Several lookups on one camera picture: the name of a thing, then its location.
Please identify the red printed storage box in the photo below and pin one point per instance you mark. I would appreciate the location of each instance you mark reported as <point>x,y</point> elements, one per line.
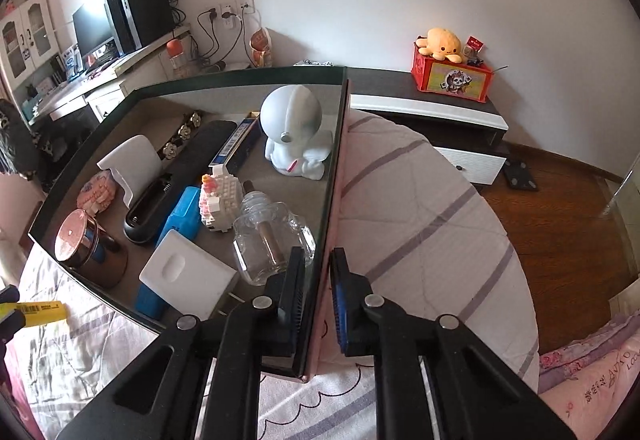
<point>452,79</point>

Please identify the black remote control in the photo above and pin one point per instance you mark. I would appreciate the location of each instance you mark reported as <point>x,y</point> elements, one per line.
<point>170,190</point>

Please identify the white astronaut figurine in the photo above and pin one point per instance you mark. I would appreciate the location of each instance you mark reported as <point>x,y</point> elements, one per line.
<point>292,119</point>

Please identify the black keyboard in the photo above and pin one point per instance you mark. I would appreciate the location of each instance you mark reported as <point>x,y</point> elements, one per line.
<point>102,58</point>

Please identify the pink donut block toy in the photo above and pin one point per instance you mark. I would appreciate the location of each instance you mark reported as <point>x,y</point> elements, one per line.
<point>97,192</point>

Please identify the white curved plastic holder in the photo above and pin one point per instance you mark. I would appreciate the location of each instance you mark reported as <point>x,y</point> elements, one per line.
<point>132,159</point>

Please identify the white desk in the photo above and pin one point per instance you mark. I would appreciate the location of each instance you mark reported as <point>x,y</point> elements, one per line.
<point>145,54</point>

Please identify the black computer tower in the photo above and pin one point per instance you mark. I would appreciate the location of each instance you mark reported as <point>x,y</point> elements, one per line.
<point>140,12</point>

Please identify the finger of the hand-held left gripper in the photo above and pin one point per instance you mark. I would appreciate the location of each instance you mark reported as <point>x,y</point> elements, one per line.
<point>11,326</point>
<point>9,295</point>

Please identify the pink doll figure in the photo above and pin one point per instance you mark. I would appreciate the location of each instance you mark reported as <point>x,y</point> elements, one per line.
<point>10,5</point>

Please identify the rose gold round tin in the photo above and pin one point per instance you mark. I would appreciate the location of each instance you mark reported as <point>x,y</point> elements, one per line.
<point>80,235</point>

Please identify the white box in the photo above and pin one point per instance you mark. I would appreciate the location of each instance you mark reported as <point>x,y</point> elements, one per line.
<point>185,275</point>

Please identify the clear glass bottle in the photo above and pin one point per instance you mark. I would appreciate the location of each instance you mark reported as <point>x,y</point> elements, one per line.
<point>265,240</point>

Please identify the yellow highlighter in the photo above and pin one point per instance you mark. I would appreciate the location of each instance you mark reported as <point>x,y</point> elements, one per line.
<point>40,309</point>

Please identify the pink box with green rim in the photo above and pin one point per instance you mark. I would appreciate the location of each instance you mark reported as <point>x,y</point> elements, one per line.
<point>300,205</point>

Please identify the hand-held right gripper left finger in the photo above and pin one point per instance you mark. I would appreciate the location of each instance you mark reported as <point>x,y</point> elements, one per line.
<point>292,290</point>

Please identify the pink quilt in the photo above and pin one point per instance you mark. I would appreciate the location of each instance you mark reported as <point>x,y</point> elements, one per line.
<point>595,380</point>

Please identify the orange octopus plush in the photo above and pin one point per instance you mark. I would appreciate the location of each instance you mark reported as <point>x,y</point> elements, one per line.
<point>440,40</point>

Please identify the white glass door cabinet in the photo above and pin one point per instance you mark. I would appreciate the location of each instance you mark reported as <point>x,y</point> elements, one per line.
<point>30,37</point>

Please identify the white striped quilt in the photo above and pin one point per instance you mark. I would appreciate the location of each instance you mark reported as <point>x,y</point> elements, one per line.
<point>425,220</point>

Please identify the pink building block figure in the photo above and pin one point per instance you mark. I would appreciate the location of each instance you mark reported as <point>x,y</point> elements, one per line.
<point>217,200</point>

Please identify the white wall socket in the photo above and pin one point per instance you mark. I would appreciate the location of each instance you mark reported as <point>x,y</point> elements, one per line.
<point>248,5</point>
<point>213,13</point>
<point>228,14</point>

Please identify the small red card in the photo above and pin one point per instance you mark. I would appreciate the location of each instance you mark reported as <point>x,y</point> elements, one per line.
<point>474,47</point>

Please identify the black and white low cabinet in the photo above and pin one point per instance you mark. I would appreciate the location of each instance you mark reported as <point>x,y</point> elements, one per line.
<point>400,92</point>

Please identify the black computer monitor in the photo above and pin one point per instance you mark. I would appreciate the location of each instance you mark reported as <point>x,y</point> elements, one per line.
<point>92,29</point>

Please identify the blue and white carton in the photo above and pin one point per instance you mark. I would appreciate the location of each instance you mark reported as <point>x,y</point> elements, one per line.
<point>237,142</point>

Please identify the clear bag with orange contents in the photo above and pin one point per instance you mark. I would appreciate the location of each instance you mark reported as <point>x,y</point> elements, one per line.
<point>260,47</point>

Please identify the small black device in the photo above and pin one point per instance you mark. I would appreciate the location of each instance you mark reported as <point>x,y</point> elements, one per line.
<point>214,65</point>

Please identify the red capped water bottle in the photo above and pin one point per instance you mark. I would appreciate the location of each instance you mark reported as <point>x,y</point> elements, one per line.
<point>179,59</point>

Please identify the black floor scale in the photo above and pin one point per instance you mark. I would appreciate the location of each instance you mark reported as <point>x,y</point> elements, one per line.
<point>521,176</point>

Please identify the grey jacket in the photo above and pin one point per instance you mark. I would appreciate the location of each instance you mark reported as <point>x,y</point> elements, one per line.
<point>10,139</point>

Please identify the black office chair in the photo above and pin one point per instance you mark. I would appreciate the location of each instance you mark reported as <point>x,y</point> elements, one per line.
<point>55,144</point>

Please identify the blue plastic case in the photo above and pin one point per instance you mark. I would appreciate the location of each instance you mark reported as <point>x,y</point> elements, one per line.
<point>180,215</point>

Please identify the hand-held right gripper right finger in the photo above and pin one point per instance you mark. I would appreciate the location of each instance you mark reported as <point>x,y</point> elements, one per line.
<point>339,310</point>

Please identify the blue packet on desk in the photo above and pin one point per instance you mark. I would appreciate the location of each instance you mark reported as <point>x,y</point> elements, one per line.
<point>71,61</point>

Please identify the white snack packet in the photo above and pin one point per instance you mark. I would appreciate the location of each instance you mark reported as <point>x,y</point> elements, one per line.
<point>314,62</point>

